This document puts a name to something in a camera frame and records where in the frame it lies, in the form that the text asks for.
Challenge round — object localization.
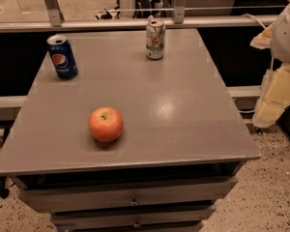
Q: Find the grey drawer cabinet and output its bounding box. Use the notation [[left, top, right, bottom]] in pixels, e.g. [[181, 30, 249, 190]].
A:
[[0, 29, 259, 232]]

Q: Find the red apple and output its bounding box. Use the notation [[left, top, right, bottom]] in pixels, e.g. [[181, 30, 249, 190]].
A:
[[88, 106, 124, 142]]

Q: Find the metal window frame rail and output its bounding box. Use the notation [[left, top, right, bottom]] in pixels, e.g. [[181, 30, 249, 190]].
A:
[[0, 0, 290, 33]]

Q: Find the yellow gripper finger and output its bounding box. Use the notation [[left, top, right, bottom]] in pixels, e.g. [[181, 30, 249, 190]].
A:
[[251, 63, 290, 128], [250, 23, 275, 49]]

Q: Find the white green soda can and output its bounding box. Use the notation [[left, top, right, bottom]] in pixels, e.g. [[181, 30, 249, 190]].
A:
[[146, 15, 165, 60]]

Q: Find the blue pepsi can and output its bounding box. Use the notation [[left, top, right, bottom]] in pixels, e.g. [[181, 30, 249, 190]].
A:
[[46, 35, 78, 79]]

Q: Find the white cable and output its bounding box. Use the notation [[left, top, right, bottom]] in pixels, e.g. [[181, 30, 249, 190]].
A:
[[241, 13, 269, 30]]

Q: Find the grey drawer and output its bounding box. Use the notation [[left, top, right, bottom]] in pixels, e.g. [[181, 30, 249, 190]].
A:
[[19, 176, 238, 213], [51, 205, 216, 230]]

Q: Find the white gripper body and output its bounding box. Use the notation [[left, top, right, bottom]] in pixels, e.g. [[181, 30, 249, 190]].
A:
[[271, 3, 290, 63]]

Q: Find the grey top drawer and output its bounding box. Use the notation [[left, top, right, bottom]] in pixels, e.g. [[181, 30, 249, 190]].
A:
[[19, 176, 238, 213]]

